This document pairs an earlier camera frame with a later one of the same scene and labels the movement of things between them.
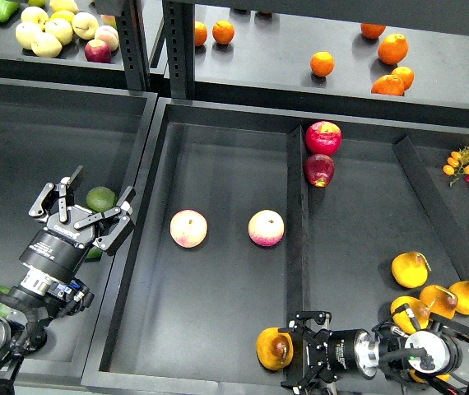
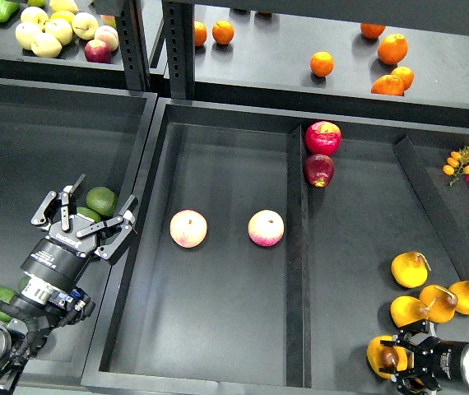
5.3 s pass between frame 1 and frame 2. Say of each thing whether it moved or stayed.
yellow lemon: stayed
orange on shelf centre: stayed
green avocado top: stayed
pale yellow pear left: stayed
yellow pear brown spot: moved
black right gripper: moved
